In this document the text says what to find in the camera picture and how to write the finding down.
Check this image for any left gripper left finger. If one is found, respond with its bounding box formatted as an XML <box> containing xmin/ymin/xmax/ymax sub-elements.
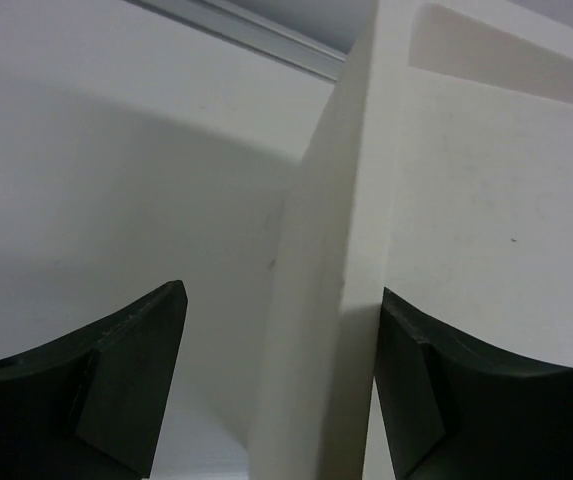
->
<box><xmin>0</xmin><ymin>280</ymin><xmax>188</xmax><ymax>479</ymax></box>

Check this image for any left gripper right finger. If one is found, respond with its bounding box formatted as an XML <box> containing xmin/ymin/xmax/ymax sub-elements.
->
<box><xmin>375</xmin><ymin>291</ymin><xmax>573</xmax><ymax>479</ymax></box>

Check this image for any white drawer cabinet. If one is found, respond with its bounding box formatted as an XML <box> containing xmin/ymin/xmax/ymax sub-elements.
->
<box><xmin>248</xmin><ymin>1</ymin><xmax>573</xmax><ymax>479</ymax></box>

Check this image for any aluminium frame rail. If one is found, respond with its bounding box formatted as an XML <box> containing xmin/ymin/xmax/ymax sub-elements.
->
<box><xmin>134</xmin><ymin>0</ymin><xmax>346</xmax><ymax>83</ymax></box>

